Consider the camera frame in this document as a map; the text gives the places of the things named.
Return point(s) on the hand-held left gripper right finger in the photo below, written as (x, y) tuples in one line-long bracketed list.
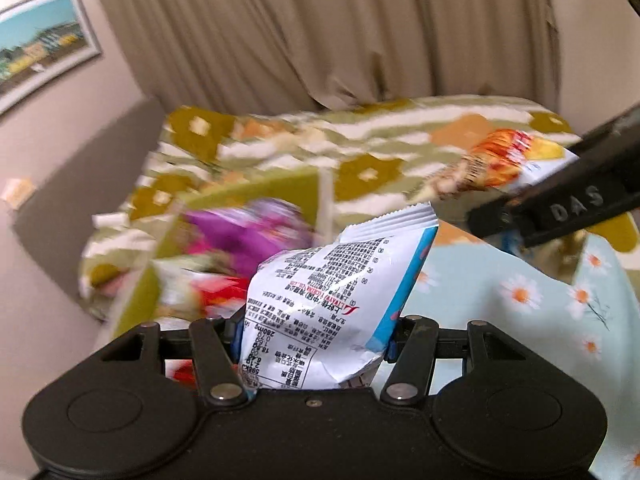
[(415, 350)]

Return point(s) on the white wall socket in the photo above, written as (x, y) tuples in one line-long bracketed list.
[(20, 192)]

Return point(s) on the framed wall picture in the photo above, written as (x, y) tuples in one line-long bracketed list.
[(40, 55)]

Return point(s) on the red white snack packet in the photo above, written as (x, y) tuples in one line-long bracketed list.
[(220, 292)]

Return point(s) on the beige curtain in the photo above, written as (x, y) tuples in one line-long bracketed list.
[(325, 25)]

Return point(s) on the floral striped blanket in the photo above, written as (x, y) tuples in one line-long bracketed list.
[(380, 135)]

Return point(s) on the orange red snack packet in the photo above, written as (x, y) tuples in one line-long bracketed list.
[(500, 160)]

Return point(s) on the purple snack packet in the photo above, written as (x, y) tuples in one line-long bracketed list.
[(255, 235)]

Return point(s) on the green lined cardboard box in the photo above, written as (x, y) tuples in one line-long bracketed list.
[(140, 300)]

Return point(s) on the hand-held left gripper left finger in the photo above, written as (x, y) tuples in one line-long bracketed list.
[(210, 347)]

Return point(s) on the grey headboard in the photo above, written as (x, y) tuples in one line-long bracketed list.
[(75, 195)]

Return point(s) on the light blue daisy sheet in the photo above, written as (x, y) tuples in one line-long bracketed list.
[(525, 320)]

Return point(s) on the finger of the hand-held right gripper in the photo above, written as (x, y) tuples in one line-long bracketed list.
[(570, 205), (615, 132)]

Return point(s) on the white blue snack packet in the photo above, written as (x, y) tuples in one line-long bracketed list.
[(325, 300)]

